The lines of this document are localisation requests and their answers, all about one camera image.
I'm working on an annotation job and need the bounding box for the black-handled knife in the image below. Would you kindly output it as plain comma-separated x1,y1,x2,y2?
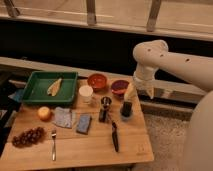
112,121,119,152

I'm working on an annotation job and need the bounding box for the silver fork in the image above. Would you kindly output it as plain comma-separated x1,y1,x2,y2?
51,129,57,161

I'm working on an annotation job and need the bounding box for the blue object left of tray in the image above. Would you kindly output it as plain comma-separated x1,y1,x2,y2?
9,89,24,102

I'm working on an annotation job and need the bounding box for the yellow banana peel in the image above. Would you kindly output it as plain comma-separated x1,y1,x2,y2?
47,78,62,96

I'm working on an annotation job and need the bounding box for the black cup on blue coaster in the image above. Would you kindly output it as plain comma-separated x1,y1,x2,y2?
120,101,132,121

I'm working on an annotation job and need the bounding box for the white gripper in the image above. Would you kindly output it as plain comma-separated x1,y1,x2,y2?
124,65,155,101

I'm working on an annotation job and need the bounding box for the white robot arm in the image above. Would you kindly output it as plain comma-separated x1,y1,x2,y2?
133,40,213,171

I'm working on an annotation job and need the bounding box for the bunch of red grapes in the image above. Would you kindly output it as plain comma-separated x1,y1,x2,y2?
12,127,45,148

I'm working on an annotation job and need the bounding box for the yellow-red apple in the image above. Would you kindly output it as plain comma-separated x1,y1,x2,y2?
37,106,51,121

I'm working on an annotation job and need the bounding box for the metal cup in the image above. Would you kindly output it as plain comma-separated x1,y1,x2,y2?
99,96,112,122

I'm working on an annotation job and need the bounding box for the blue sponge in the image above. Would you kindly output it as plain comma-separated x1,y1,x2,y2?
76,114,92,134

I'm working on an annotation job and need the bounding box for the purple bowl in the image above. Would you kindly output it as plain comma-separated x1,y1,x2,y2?
111,80,129,97

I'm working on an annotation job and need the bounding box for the green plastic tray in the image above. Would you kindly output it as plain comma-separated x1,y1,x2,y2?
22,71,78,105

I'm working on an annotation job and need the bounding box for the white paper cup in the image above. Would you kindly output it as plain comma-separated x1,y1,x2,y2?
79,85,93,103

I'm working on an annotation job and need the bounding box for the orange-red bowl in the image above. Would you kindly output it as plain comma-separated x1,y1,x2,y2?
87,73,107,91

